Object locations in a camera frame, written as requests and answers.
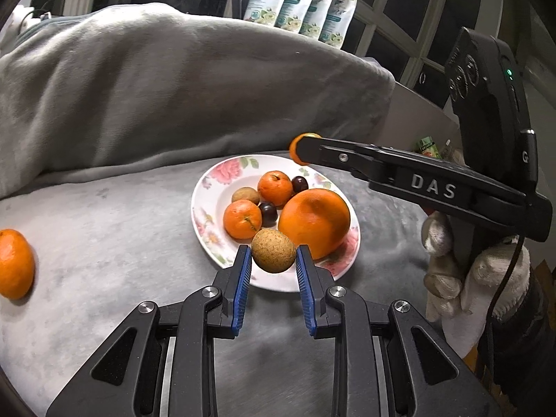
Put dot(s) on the green printed box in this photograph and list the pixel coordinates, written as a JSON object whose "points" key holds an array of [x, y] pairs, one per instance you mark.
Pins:
{"points": [[429, 148]]}

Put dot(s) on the small tangerine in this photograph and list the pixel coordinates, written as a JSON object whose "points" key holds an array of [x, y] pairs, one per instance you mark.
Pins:
{"points": [[296, 147]]}

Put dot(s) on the large orange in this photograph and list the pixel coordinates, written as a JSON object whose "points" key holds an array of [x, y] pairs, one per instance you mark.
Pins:
{"points": [[312, 221]]}

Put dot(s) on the person's right hand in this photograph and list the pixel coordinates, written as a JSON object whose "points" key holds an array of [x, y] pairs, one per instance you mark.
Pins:
{"points": [[491, 278]]}

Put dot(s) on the brown longan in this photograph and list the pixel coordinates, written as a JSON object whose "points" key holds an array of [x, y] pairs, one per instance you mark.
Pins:
{"points": [[273, 252], [245, 195]]}

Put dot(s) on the grey fleece blanket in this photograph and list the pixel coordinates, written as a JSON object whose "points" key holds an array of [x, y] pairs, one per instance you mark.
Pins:
{"points": [[130, 95]]}

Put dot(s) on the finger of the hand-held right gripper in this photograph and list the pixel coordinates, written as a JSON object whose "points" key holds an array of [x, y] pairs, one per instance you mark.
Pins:
{"points": [[343, 154]]}

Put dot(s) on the white power strip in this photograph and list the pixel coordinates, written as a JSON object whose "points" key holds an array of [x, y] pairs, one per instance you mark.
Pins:
{"points": [[43, 16]]}

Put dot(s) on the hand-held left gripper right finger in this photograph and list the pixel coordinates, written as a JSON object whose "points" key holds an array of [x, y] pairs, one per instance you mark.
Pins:
{"points": [[305, 291]]}

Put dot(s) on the dark purple plum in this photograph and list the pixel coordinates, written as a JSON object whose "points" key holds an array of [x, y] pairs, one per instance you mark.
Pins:
{"points": [[299, 184], [268, 215]]}

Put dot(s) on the floral white plate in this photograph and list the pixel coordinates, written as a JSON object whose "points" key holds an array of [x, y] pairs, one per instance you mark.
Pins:
{"points": [[206, 208]]}

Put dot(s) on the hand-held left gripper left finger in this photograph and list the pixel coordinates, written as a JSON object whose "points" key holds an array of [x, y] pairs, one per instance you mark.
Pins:
{"points": [[242, 291]]}

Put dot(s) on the person's right forearm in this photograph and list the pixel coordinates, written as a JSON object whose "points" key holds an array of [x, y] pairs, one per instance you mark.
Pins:
{"points": [[525, 347]]}

